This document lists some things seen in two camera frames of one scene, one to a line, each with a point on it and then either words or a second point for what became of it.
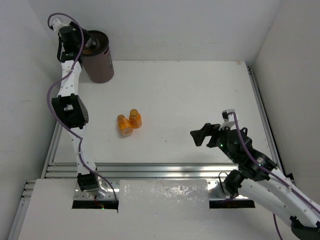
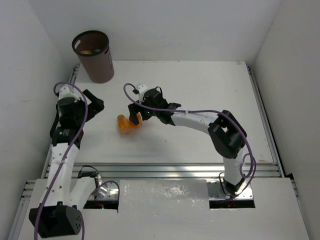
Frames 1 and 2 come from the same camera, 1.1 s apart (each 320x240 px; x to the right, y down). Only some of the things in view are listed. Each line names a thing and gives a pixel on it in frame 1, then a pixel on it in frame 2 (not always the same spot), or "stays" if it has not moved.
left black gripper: (83, 40) -> (88, 107)
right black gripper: (198, 135) -> (135, 108)
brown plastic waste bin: (98, 62) stays
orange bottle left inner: (135, 118) stays
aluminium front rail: (143, 170) stays
